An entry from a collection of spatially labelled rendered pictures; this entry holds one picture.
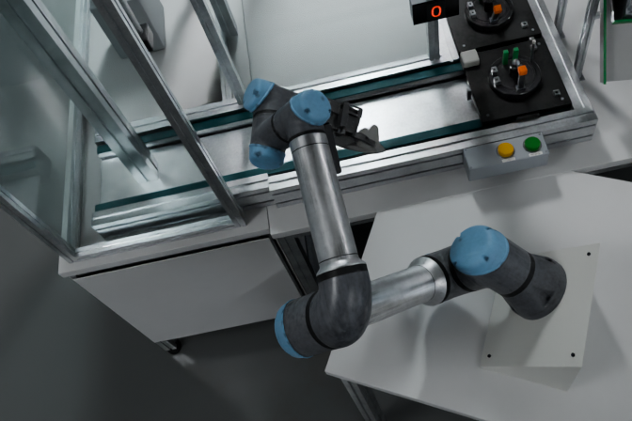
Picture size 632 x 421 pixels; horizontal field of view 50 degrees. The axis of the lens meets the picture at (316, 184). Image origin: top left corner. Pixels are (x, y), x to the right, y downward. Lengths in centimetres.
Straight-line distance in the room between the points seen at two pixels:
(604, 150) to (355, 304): 99
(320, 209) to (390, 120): 75
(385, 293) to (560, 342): 39
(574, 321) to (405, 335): 41
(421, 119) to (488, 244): 57
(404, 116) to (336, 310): 87
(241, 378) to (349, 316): 151
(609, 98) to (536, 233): 48
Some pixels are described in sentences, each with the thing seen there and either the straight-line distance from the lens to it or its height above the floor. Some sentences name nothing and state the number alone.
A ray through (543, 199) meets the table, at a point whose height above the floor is 86.
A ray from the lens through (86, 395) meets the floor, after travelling 292.
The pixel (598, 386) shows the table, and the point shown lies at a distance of 173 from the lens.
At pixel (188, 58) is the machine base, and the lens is 235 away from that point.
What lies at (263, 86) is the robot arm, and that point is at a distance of 144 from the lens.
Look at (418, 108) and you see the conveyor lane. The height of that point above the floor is 92.
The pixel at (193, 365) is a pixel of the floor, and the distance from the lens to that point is 277.
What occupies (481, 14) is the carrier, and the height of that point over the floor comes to 99.
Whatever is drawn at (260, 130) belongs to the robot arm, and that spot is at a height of 141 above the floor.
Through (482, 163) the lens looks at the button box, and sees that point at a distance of 181.
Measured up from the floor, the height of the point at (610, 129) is 86.
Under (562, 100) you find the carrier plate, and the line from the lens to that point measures 193.
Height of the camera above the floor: 251
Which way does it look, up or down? 58 degrees down
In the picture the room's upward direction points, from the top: 20 degrees counter-clockwise
